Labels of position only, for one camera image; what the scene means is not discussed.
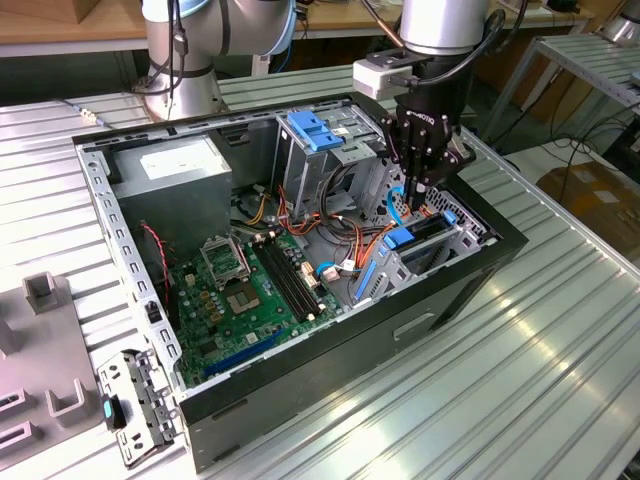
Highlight black cable with silver connector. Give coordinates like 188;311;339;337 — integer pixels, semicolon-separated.
59;97;109;127

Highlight silver disk bay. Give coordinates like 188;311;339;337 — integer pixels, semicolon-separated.
349;209;490;309

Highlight red black fan wire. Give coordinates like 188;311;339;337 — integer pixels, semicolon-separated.
139;223;174;306

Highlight yellow black wire bundle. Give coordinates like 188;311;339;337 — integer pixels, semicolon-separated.
243;193;269;227

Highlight black PC case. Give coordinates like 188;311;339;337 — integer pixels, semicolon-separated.
71;89;530;475

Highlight blue plastic drive latch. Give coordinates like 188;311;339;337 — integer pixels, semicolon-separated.
288;110;345;153

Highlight orange black wire bundle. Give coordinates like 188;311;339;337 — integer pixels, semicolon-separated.
276;184;396;271

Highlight flat cardboard box with label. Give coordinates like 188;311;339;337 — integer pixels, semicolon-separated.
537;159;640;251

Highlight green motherboard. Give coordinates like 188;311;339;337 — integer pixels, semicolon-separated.
167;232;346;389

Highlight CPU socket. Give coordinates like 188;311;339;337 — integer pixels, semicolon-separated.
223;282;264;317

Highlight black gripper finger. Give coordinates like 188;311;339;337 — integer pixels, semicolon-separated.
379;114;422;207
414;132;477;210

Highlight black case fan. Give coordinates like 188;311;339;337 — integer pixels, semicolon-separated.
134;219;181;331

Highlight black latch with blue tab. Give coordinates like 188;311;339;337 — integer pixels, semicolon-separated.
101;393;126;430

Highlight silver optical drive cage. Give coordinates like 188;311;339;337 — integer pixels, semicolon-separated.
272;107;396;221

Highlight hard disk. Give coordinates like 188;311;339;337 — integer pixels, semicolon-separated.
352;208;457;302

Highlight grey parts rack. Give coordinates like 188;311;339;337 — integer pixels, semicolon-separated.
0;271;104;454

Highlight metal socket cover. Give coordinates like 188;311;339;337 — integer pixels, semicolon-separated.
198;237;251;290

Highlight hinged metal slot bracket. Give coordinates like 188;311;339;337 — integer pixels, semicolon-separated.
96;348;180;469

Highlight thin blue wire white plug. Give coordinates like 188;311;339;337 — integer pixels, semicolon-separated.
316;258;354;282

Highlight wooden desk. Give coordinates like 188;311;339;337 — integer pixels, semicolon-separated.
0;0;596;56

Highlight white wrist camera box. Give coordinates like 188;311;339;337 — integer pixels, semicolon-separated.
352;59;419;100

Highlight black RAM slot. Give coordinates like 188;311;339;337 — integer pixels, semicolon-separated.
251;240;312;324
262;237;324;317

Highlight metal slat side table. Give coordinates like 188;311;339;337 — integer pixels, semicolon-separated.
479;33;640;146

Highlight grey power supply unit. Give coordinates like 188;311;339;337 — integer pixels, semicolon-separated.
110;135;234;256

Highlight black camera cable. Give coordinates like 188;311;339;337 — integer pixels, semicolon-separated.
389;7;506;89

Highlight blue data wire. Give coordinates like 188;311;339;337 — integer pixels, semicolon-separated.
388;184;416;224

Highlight blue expansion slot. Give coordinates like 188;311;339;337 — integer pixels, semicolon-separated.
203;327;285;376

